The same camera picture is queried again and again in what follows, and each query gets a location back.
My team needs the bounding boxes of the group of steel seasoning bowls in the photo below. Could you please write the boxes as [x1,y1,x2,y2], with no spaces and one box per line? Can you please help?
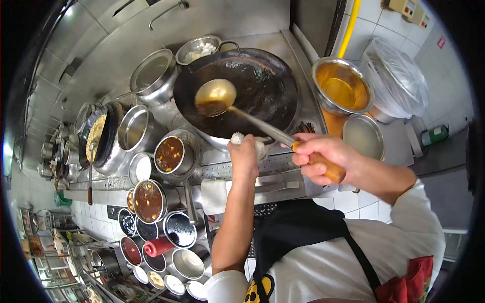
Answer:
[118,188,213,302]

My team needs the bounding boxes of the white hanging towel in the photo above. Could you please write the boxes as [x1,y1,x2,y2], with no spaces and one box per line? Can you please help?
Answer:
[200,178,228,216]

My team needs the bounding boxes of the yellow pipe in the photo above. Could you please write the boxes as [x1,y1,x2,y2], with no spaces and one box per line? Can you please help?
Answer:
[337,0,363,60]

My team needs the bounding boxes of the bamboo wok brush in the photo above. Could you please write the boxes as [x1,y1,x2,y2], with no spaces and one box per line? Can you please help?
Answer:
[295,121,316,135]

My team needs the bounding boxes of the black wok with round strainer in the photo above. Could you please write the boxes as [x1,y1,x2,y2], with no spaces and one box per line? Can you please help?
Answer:
[78,101,124,170]

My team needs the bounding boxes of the steel cooking range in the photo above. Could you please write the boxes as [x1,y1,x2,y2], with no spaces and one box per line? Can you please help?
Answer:
[64,29,416,207]

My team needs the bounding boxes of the tall steel pot of water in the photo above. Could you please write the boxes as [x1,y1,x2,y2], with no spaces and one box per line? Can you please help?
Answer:
[129,48,179,107]

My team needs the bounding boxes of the steel bowl of golden oil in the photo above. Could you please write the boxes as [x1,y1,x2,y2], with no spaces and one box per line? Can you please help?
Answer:
[311,56,376,116]

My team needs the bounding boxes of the large black wok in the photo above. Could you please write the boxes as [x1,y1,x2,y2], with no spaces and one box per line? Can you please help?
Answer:
[173,40,301,153]

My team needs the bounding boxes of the wide bowl of brown sauce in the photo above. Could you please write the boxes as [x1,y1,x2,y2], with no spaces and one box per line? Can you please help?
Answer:
[132,179,168,225]

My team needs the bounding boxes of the person's right hand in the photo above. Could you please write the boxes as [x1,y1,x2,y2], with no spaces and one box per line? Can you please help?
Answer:
[281,133,355,186]

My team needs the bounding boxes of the person's body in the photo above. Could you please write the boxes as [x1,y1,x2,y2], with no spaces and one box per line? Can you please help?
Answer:
[204,180,447,303]

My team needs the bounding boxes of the person's left hand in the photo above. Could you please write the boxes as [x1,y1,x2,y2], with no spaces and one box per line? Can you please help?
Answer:
[227,134,260,183]

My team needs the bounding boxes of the steel water tap pipe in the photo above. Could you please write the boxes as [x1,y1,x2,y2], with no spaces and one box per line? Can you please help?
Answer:
[149,0,189,32]

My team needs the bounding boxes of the steel bowl with white powder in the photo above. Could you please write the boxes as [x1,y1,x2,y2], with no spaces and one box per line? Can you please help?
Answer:
[128,152,155,186]

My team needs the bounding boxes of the container covered with clear plastic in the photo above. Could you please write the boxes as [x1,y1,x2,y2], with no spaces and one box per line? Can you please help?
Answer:
[359,36,429,124]

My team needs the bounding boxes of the steel rack with dishes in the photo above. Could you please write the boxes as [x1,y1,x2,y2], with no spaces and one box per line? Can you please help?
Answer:
[18,205,97,303]

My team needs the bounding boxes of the cluster of steel pots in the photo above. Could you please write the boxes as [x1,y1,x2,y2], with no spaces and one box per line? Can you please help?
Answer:
[37,121,81,183]

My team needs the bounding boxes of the green and white bottle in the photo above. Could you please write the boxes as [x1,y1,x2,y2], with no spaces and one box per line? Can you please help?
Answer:
[420,124,450,147]

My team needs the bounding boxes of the green bucket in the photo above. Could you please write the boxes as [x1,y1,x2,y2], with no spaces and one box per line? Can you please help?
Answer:
[55,190,73,207]

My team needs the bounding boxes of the beige wall switch boxes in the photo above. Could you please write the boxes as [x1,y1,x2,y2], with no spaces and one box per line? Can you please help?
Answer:
[386,0,435,30]

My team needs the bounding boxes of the small bowl of brown sauce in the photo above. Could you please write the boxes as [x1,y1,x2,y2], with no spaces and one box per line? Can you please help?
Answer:
[154,136,186,175]

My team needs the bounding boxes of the white cloth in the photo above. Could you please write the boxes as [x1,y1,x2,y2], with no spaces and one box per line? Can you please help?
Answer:
[230,131,274,162]

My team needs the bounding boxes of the person's right fingers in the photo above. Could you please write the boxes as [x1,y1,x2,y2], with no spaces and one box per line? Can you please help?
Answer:
[281,135,323,185]

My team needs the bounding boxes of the red squeeze bottle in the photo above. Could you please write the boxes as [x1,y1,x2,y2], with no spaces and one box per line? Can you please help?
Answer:
[143,236,177,258]

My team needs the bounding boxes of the steel ladle with wooden handle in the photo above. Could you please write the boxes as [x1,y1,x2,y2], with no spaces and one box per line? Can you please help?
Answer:
[194,78,347,185]

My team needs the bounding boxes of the person's left fingers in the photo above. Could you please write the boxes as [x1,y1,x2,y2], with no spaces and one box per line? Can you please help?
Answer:
[228,134,256,150]

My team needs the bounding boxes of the empty steel pot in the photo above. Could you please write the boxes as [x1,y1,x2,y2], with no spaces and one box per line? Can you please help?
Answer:
[118,105,160,154]

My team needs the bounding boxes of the steel pot of pale liquid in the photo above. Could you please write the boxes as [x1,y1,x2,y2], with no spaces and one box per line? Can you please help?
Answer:
[343,114,386,162]

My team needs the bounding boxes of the steel bowl with white food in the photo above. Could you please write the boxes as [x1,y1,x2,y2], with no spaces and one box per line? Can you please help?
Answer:
[175,35,223,66]

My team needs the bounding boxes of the long ladle with brown grip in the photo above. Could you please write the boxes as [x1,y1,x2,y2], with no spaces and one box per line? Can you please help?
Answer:
[86,138,100,206]

